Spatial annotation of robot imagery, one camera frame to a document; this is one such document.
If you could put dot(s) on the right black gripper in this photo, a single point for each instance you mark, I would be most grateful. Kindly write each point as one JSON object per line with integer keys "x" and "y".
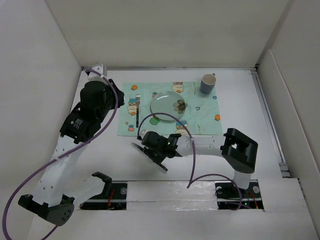
{"x": 149, "y": 150}

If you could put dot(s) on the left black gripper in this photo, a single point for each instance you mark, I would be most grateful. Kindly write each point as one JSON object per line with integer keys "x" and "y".
{"x": 119, "y": 94}

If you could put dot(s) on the black handled fork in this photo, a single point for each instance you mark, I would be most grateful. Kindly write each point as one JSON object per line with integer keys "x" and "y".
{"x": 138, "y": 101}

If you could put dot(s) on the black handled knife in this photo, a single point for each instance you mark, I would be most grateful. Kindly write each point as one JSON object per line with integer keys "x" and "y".
{"x": 152, "y": 156}

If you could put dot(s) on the green floral plate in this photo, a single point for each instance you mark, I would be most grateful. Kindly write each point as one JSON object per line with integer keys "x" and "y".
{"x": 169, "y": 102}

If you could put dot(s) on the green cartoon placemat cloth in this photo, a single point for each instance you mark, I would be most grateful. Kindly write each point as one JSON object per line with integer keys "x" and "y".
{"x": 202, "y": 115}

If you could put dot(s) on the purple mug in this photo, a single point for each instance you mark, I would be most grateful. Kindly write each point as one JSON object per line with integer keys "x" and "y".
{"x": 207, "y": 83}

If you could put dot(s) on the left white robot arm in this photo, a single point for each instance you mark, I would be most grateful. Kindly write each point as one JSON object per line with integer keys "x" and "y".
{"x": 50, "y": 200}

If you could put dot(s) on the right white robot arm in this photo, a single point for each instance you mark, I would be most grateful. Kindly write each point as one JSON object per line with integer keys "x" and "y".
{"x": 239, "y": 150}

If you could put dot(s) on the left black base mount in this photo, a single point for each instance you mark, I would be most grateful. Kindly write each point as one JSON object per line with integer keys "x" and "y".
{"x": 113, "y": 199}

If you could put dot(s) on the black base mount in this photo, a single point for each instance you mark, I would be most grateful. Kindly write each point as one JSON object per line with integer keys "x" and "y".
{"x": 113, "y": 199}
{"x": 228, "y": 197}

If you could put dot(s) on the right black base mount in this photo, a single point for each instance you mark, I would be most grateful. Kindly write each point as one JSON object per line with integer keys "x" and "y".
{"x": 228, "y": 197}

